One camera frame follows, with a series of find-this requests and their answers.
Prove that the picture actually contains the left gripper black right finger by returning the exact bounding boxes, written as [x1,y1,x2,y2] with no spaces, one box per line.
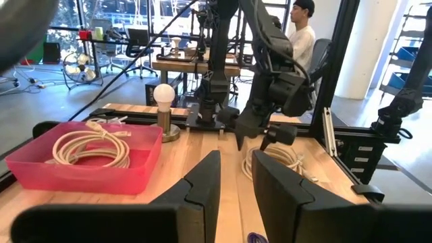
[251,150,376,243]

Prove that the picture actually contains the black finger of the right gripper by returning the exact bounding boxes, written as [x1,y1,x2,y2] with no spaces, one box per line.
[259,134,273,151]
[235,124,254,151]

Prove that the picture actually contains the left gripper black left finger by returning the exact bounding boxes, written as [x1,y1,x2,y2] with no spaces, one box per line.
[150,150,222,243]

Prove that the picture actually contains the beige ethernet cable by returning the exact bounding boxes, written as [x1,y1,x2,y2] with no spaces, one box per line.
[45,148,132,169]
[241,144,320,184]
[51,120,132,169]

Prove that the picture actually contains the purple braided USB cable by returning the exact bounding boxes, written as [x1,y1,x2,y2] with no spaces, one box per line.
[246,232,270,243]

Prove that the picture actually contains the person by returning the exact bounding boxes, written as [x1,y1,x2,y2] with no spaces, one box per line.
[286,0,320,74]

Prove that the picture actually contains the grey office chair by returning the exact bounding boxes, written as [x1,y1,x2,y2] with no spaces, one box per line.
[307,37,334,87]

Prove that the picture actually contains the light bulb brass lamp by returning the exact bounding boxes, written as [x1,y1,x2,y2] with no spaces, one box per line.
[153,83,182,144]

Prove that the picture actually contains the black controller box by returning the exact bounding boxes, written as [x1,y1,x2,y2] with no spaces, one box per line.
[342,138,388,186]

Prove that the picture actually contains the wooden background table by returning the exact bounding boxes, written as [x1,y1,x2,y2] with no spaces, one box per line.
[151,50,242,102]

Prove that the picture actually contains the small bulb lamp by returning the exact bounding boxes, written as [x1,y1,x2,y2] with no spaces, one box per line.
[169,36,184,57]

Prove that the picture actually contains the pink plastic bin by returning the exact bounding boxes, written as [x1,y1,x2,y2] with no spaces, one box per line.
[5,120,164,196]

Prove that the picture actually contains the white pillar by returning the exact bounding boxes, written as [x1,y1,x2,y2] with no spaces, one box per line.
[333,0,408,101]

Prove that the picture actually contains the black office chair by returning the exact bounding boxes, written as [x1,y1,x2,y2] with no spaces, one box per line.
[124,27,159,79]

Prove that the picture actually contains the shelf with blue bins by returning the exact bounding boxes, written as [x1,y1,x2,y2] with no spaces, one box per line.
[378,2,432,99]

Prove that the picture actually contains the floor fan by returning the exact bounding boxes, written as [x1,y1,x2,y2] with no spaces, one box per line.
[61,51,105,91]

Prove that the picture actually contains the silver bracket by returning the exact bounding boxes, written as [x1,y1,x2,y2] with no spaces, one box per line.
[321,107,339,158]

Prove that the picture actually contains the white bundled cable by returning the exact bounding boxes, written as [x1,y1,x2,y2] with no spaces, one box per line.
[86,115,130,126]

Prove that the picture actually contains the black cable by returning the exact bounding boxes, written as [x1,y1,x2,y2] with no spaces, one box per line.
[67,0,200,122]

